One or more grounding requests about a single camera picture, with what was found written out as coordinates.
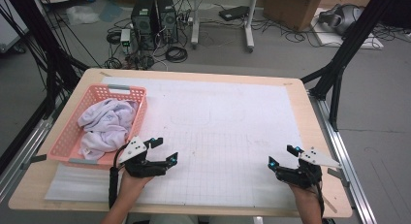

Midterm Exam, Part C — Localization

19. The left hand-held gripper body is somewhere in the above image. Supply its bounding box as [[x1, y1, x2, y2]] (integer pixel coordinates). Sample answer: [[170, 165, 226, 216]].
[[117, 136, 169, 178]]

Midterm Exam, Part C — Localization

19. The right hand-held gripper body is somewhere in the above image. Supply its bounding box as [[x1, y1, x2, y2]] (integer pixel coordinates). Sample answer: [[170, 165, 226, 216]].
[[275, 146, 342, 190]]

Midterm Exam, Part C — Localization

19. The lavender cat-print garment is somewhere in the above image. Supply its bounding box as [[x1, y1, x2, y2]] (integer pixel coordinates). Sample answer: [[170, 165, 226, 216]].
[[77, 98, 140, 161]]

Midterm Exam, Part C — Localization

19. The pink plastic basket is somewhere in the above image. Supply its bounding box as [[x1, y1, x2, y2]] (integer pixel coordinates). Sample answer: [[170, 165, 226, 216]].
[[47, 82, 149, 171]]

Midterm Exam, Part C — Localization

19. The person's right hand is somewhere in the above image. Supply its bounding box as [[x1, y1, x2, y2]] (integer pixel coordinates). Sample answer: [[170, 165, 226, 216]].
[[289, 182, 324, 206]]

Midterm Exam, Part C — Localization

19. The person's left hand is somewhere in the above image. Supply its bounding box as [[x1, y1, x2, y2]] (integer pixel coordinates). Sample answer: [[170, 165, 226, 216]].
[[120, 170, 155, 200]]

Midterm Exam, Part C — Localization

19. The white grid mat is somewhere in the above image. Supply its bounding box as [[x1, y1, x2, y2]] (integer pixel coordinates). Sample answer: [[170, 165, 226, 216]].
[[44, 76, 322, 210]]

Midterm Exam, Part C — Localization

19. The small white box green light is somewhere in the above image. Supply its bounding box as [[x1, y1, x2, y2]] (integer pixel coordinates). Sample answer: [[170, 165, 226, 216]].
[[119, 28, 132, 53]]

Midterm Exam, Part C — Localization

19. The white board on floor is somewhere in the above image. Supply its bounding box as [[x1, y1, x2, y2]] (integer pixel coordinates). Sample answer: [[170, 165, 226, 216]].
[[311, 7, 385, 50]]

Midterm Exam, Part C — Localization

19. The black computer tower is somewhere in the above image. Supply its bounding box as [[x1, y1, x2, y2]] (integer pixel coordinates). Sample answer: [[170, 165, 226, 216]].
[[156, 0, 179, 45], [130, 0, 159, 51]]

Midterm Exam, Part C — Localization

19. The large open cardboard box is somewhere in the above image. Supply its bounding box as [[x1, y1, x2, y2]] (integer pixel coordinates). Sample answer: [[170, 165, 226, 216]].
[[263, 0, 324, 32]]

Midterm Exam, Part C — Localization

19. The grey rounded device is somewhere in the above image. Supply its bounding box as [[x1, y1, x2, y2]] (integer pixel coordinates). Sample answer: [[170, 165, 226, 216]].
[[318, 3, 364, 36]]

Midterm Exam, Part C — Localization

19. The clear plastic bag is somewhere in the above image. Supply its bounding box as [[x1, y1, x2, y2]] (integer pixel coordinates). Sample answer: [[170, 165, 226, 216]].
[[66, 5, 100, 24]]

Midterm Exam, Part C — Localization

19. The black flat device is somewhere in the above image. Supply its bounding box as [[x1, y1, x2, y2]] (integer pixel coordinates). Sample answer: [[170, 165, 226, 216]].
[[218, 5, 250, 22]]

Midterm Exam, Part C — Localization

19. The white cabinet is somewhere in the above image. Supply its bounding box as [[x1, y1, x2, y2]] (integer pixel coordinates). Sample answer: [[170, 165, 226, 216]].
[[0, 0, 30, 53]]

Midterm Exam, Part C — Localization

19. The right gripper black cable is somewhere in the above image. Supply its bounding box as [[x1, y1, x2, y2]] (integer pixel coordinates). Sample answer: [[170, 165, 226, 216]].
[[306, 167, 326, 218]]

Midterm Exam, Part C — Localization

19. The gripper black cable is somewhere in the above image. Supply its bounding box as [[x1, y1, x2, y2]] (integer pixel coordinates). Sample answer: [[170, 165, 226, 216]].
[[109, 145, 130, 209], [306, 167, 326, 218]]

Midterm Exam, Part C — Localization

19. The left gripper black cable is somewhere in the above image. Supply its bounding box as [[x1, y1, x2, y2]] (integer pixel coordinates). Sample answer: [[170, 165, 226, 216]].
[[109, 145, 130, 209]]

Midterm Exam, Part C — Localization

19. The grey metal bracket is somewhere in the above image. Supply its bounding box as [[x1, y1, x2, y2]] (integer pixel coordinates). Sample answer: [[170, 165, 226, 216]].
[[327, 167, 351, 188], [20, 154, 47, 170]]

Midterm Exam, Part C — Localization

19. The aluminium rail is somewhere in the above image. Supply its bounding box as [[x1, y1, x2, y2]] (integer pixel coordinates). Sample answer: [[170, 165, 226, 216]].
[[308, 91, 377, 224], [0, 97, 62, 203]]

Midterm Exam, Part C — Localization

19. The coil of black cable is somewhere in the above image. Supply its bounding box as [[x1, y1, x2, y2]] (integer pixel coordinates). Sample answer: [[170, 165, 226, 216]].
[[165, 46, 189, 64]]

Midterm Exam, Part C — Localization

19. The small black cable coil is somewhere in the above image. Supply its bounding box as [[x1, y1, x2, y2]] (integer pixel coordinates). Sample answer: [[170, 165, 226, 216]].
[[106, 31, 122, 46]]

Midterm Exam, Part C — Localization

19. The black metal frame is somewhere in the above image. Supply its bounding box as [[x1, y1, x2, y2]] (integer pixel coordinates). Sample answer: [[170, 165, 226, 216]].
[[0, 0, 90, 174], [300, 0, 411, 132]]

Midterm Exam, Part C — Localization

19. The white desk frame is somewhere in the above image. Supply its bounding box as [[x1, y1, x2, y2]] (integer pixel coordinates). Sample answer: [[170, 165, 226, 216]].
[[190, 0, 260, 53]]

